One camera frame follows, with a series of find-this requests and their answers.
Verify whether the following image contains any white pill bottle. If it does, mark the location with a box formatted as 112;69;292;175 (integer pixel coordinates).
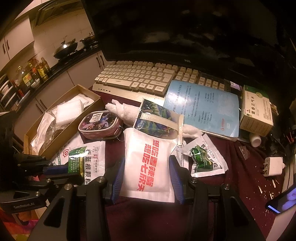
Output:
249;133;261;148

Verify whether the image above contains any light blue booklet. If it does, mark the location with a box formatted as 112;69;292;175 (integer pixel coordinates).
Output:
164;80;239;138

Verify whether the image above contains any black cooking pot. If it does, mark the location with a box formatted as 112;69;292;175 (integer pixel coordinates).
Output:
80;32;96;46

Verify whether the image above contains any smartphone with lit screen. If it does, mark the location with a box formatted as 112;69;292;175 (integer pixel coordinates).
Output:
265;183;296;215

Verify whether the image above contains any green white granule sachet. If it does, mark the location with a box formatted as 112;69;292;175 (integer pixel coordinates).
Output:
182;134;228;178

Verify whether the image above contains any white text sachet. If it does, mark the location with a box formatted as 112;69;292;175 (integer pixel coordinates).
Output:
172;140;189;170

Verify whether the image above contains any black wok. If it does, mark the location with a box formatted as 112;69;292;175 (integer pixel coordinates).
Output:
53;39;78;59

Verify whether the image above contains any dish rack with plates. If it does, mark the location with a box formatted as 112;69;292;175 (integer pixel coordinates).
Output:
0;74;20;111

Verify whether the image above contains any clear bag of dried herbs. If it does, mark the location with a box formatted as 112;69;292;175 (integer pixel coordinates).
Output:
38;121;69;154

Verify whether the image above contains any white green medicine box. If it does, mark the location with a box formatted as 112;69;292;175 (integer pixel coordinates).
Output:
239;85;273;137

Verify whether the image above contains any white usb charger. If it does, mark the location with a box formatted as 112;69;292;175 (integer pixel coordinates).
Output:
263;157;285;177

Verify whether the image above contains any white keyboard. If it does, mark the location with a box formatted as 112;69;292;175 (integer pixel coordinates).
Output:
92;61;230;100

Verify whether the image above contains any black TCL monitor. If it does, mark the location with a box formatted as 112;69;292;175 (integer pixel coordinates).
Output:
83;1;295;75

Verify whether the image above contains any colourful floral snack pouch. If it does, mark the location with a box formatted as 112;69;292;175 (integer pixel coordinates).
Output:
133;99;184;146

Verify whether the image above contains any white plastic bag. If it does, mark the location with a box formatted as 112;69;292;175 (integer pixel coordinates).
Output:
31;113;55;154

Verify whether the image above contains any cooking oil bottle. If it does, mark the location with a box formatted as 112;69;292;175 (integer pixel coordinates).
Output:
16;66;34;91

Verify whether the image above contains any small clear zip bag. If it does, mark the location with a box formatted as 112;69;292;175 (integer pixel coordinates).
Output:
239;146;250;160

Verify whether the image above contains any dark red cloth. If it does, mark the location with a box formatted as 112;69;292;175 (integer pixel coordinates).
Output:
78;86;287;241

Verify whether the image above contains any white gauze packet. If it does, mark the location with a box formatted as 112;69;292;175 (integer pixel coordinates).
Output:
48;93;94;116

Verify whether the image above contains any white pouch red lettering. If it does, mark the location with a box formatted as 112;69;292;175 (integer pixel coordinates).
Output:
120;128;177;203

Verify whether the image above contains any white towel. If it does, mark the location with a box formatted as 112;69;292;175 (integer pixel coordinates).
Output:
105;99;204;139

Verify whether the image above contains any white foam block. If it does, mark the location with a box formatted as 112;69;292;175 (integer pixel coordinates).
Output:
56;100;83;126

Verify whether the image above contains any cardboard box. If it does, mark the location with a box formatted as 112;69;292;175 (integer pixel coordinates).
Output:
23;84;103;160

